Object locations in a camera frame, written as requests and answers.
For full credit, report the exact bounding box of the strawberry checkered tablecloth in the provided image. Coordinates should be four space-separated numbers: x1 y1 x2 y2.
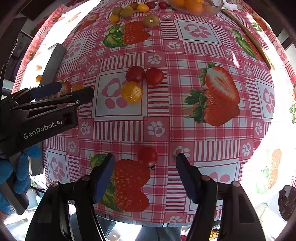
11 0 296 225

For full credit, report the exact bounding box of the yellow tomato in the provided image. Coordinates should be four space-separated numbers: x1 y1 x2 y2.
121 81 142 103
71 85 84 92

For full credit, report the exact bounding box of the white rectangular tray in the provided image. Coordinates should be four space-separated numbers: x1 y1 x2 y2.
17 0 68 93

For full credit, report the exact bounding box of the lone kiwi fruit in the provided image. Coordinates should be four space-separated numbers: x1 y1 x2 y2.
143 15 159 27

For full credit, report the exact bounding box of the glass bowl of oranges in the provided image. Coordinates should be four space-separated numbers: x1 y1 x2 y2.
168 0 224 16

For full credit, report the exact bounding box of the red cherry tomato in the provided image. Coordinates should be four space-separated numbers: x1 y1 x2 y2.
137 146 158 170

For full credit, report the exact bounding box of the red tomato right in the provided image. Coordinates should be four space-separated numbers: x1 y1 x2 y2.
145 68 164 86

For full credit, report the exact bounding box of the dark red tomato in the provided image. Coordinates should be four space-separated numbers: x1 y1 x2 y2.
125 66 145 83

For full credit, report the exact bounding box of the blue gloved hand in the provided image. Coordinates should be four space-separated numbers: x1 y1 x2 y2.
1 145 42 215

